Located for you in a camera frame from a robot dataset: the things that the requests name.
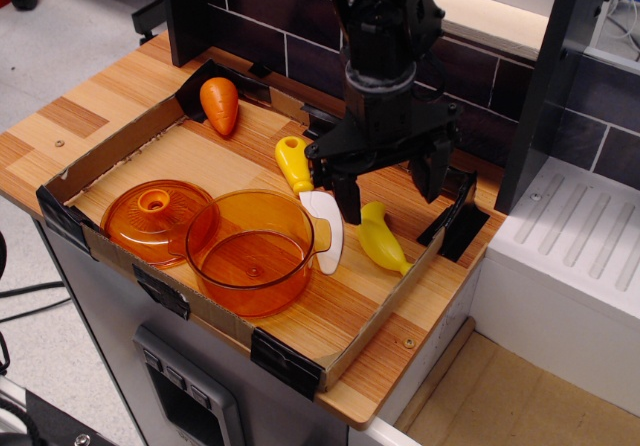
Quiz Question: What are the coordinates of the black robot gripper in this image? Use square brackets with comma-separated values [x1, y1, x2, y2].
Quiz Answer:
[305, 73, 461, 225]

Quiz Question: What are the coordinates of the yellow toy banana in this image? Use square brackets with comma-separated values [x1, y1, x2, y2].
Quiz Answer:
[356, 201, 413, 276]

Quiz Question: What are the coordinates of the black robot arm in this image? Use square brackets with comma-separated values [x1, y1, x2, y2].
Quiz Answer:
[305, 0, 460, 225]

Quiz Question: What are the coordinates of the orange transparent toy pot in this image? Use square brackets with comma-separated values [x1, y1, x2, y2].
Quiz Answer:
[168, 190, 334, 317]

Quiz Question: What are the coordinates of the orange transparent pot lid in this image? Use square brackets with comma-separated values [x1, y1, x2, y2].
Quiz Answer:
[101, 179, 213, 269]

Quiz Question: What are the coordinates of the orange toy carrot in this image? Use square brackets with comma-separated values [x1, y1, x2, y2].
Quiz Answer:
[199, 77, 239, 136]

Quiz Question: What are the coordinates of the white toy sink drainboard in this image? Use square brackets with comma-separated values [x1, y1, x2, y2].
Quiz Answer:
[471, 158, 639, 414]

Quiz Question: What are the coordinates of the grey toy oven front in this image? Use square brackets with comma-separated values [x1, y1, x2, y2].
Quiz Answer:
[132, 323, 246, 446]

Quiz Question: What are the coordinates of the toy knife yellow handle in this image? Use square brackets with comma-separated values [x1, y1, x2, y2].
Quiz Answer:
[275, 136, 344, 275]

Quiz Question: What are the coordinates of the black vertical post right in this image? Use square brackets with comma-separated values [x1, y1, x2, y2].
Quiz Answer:
[495, 0, 605, 214]

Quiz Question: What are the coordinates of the black vertical post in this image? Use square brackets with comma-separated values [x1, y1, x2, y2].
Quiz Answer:
[164, 0, 224, 67]
[495, 0, 605, 214]

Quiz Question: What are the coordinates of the black vertical post left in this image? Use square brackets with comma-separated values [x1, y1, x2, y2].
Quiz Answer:
[164, 0, 224, 67]

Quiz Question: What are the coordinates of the black floor cable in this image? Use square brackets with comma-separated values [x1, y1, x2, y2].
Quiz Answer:
[0, 280, 74, 323]

